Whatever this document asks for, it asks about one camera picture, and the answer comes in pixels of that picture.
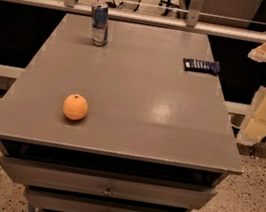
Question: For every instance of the dark blue rxbar wrapper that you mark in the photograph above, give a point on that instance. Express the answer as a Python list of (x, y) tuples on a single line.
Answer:
[(201, 66)]

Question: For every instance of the top grey drawer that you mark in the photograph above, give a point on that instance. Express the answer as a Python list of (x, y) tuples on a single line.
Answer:
[(37, 174)]

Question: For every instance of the middle grey drawer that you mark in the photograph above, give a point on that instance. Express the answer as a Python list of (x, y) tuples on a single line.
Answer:
[(70, 203)]

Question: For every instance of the grey drawer cabinet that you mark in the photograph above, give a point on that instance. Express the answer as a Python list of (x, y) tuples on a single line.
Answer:
[(147, 117)]

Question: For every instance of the orange fruit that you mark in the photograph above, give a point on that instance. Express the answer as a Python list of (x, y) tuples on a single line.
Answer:
[(75, 107)]

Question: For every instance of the blue silver energy drink can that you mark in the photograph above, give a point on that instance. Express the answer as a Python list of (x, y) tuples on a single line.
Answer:
[(99, 23)]

